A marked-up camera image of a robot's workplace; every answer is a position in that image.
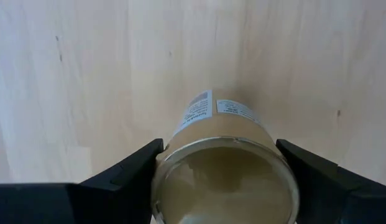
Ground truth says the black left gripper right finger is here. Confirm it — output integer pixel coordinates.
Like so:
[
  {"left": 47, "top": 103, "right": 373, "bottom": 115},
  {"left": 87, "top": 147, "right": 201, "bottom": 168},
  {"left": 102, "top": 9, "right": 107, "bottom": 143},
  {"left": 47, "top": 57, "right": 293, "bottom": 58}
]
[{"left": 275, "top": 139, "right": 386, "bottom": 224}]

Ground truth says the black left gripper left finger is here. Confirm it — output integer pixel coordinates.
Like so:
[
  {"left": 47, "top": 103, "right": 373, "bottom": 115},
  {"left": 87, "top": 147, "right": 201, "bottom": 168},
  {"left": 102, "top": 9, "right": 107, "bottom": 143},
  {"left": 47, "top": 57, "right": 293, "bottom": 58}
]
[{"left": 0, "top": 138, "right": 165, "bottom": 224}]

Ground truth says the tan cylindrical spice can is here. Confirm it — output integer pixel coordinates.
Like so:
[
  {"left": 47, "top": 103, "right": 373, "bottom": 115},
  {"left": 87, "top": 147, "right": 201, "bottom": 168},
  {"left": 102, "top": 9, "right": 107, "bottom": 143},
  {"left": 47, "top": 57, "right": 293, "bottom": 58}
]
[{"left": 150, "top": 88, "right": 301, "bottom": 224}]

